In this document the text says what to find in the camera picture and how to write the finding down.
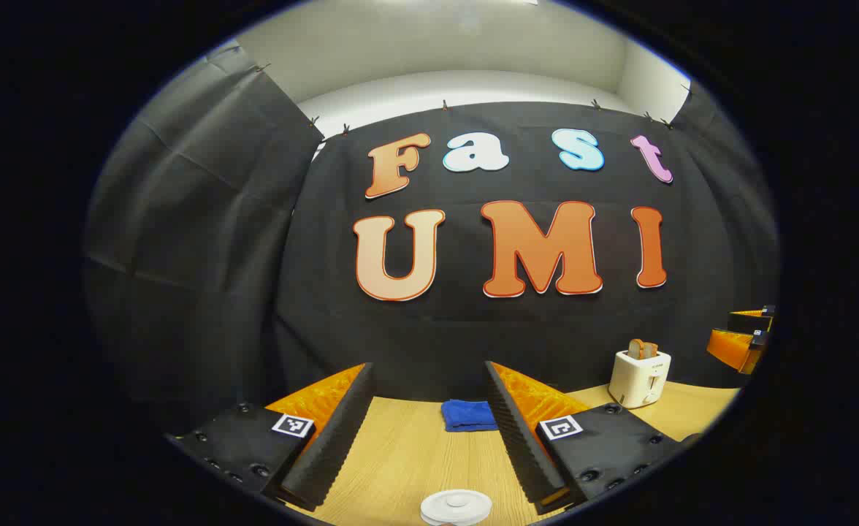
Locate white toaster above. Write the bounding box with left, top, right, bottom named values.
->
left=608, top=349, right=672, bottom=409

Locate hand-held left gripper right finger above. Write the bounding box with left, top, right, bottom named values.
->
left=484, top=360, right=702, bottom=517

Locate black backdrop cloth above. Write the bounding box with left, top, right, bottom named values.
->
left=83, top=40, right=779, bottom=432

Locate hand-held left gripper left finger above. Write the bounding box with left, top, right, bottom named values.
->
left=165, top=362, right=375, bottom=512

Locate blue cloth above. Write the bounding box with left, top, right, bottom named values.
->
left=441, top=399, right=500, bottom=432

